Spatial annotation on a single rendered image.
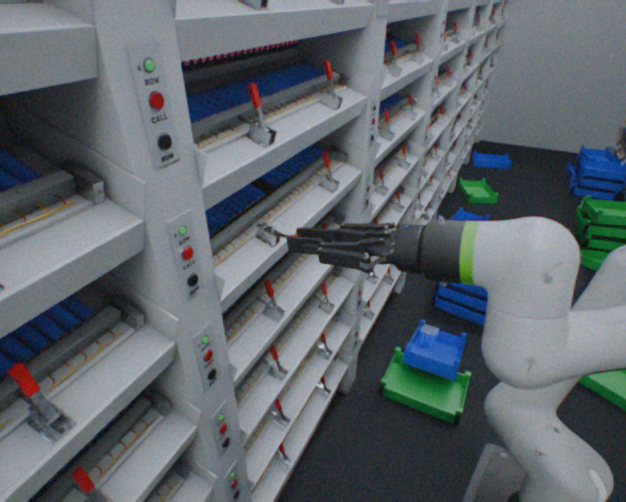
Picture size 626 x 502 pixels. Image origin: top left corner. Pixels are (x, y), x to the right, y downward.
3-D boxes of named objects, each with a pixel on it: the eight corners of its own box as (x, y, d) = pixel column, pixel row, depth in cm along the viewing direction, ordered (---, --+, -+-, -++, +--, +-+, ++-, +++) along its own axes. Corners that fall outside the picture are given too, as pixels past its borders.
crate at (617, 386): (652, 388, 160) (661, 375, 156) (632, 415, 150) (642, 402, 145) (573, 345, 180) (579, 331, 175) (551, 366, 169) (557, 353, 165)
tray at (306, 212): (356, 184, 110) (369, 154, 104) (215, 320, 65) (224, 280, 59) (295, 150, 114) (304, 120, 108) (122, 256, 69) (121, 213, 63)
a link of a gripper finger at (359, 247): (388, 258, 65) (387, 263, 64) (322, 258, 69) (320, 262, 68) (386, 236, 63) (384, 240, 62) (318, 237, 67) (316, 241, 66)
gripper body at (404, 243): (419, 285, 60) (361, 278, 65) (433, 257, 66) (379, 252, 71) (416, 240, 57) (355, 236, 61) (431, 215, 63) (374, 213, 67)
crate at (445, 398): (467, 385, 161) (470, 372, 157) (458, 426, 146) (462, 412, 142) (394, 359, 173) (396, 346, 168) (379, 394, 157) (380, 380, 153)
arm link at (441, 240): (469, 205, 60) (459, 233, 53) (469, 272, 65) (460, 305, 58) (429, 204, 63) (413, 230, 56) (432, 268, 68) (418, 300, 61)
